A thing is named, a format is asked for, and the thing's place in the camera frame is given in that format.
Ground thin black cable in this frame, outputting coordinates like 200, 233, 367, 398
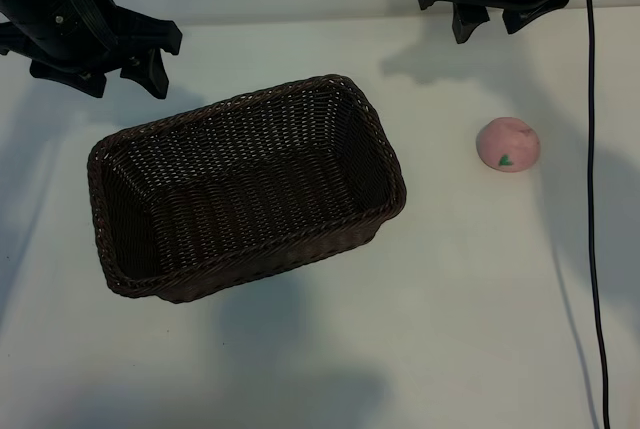
582, 0, 612, 429

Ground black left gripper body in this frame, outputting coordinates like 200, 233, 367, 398
0, 0, 184, 76

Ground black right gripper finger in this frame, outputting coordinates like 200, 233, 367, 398
452, 0, 492, 46
501, 0, 572, 35

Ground dark brown woven basket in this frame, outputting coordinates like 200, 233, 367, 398
87, 73, 409, 305

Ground pink toy peach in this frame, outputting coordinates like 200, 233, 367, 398
475, 116, 542, 173

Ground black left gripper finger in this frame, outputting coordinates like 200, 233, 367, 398
118, 47, 170, 101
28, 59, 110, 99

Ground black ribbed cable sleeve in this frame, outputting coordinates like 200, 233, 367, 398
47, 0, 121, 53

